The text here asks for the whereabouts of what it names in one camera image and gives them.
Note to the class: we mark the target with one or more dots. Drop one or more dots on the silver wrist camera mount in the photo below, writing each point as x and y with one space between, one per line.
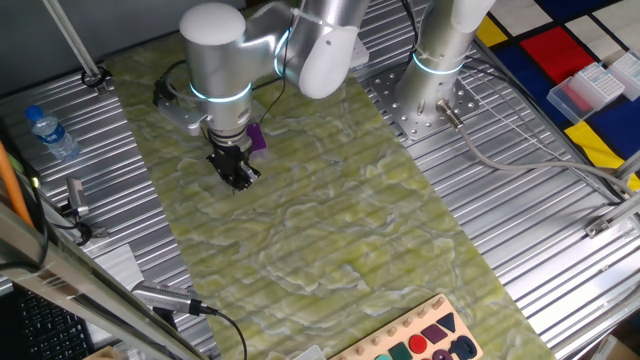
182 116

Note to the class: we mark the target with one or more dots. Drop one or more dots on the green square puzzle piece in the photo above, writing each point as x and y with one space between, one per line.
400 352

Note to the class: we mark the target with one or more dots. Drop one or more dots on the red round puzzle piece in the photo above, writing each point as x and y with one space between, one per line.
418 344

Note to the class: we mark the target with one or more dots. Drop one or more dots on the dark blue puzzle piece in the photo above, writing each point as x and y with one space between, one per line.
462 347

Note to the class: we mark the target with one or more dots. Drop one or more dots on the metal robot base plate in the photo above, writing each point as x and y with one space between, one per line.
385 95

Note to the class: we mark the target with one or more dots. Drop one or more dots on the aluminium frame bar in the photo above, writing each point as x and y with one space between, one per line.
75 282

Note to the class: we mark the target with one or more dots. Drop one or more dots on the black keyboard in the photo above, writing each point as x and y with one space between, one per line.
50 330

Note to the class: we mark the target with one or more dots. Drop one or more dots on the white paper sheet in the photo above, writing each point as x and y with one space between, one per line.
117 265

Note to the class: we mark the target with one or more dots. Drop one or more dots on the black clamp tool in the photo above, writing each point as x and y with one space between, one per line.
76 196

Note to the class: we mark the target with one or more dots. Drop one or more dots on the green marble pattern mat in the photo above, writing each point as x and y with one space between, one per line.
325 225

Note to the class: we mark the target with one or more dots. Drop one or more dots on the brown cardboard box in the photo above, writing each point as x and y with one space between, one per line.
622 350

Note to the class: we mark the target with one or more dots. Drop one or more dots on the colourful checked cloth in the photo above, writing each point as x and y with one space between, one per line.
550 50

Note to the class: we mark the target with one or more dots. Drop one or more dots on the orange pipe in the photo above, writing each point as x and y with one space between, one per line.
12 190

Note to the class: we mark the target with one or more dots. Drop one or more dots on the aluminium pole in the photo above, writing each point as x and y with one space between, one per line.
70 37

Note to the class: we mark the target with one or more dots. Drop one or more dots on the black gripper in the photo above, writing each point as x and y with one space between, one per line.
231 156

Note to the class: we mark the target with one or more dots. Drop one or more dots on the wooden shape puzzle board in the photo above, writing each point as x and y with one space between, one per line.
395 330

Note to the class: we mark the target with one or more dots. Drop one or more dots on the clear plastic water bottle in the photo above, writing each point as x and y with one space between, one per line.
52 134

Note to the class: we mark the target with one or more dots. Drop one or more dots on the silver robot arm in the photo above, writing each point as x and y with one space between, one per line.
220 65

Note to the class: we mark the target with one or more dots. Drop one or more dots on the white pipette tip box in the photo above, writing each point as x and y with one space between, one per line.
631 75
595 85

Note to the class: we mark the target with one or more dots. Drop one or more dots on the purple square puzzle piece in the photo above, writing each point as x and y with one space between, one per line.
434 334

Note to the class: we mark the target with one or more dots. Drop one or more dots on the translucent white plastic lid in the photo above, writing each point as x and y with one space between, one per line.
311 354

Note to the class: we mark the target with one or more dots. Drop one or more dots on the blue triangle puzzle piece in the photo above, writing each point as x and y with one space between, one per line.
447 321

